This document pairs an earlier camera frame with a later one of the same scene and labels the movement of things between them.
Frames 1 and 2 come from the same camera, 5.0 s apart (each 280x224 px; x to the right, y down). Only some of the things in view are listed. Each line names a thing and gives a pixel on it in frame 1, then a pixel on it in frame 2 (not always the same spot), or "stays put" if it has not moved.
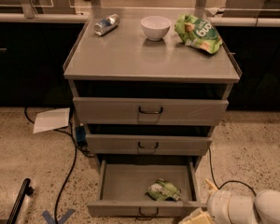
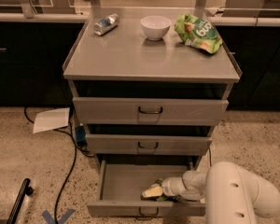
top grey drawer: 148,111 stays put
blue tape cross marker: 51,220 stays put
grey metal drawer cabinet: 149,85 stays put
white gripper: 217,204 → 170,186
